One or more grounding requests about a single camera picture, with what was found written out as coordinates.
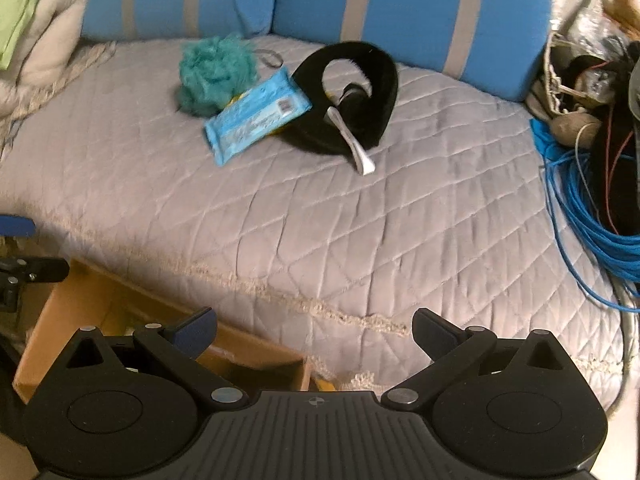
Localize blue wet wipes pack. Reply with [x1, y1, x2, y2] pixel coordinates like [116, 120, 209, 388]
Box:
[205, 68, 311, 167]

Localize black fuzzy neck pillow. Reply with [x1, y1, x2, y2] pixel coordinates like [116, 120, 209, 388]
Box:
[278, 41, 398, 155]

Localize cardboard box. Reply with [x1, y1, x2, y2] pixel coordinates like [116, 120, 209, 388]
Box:
[12, 257, 314, 404]

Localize grey quilted bed cover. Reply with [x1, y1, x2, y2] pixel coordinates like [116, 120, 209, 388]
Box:
[1, 40, 638, 406]

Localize beige knitted blanket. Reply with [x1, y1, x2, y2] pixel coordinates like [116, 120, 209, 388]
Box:
[0, 0, 120, 126]

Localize teal mesh bath pouf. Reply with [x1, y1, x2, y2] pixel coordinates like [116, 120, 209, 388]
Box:
[177, 35, 258, 117]

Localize green cloth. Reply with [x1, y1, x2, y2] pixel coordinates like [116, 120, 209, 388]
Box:
[0, 0, 52, 72]

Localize cluttered bag pile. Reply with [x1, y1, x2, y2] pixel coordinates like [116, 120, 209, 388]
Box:
[524, 0, 640, 236]

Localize right blue striped pillow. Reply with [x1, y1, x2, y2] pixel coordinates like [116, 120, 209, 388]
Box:
[272, 0, 552, 101]

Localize brown teddy bear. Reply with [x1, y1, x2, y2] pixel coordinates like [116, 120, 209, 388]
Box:
[602, 0, 640, 40]

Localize blue coiled cable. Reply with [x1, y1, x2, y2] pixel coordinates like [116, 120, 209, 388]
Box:
[529, 118, 640, 314]

